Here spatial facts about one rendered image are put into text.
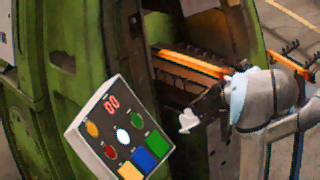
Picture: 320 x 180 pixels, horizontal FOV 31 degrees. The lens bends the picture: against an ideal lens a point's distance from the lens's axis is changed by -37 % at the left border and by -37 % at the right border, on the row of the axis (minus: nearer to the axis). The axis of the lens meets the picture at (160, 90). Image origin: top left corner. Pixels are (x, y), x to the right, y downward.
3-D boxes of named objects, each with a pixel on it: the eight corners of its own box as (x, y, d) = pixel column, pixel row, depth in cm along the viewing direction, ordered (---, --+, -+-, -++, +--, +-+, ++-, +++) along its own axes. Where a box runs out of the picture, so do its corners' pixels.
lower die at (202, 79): (238, 88, 294) (235, 67, 290) (202, 113, 283) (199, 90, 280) (163, 59, 324) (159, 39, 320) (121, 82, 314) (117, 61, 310)
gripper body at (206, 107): (196, 93, 242) (225, 76, 235) (212, 117, 243) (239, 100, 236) (185, 107, 236) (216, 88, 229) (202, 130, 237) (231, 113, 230)
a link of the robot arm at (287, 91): (299, 63, 177) (291, 87, 225) (273, 65, 178) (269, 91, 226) (304, 103, 175) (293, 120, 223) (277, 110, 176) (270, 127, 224)
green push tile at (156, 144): (170, 146, 254) (155, 129, 253) (161, 159, 248) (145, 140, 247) (166, 148, 255) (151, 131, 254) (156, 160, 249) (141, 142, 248)
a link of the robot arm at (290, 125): (316, 132, 222) (248, 161, 261) (325, 118, 228) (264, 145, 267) (310, 106, 221) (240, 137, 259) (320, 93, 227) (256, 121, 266)
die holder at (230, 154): (265, 162, 317) (266, 77, 297) (210, 203, 297) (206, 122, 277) (193, 139, 358) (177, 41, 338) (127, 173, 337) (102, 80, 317)
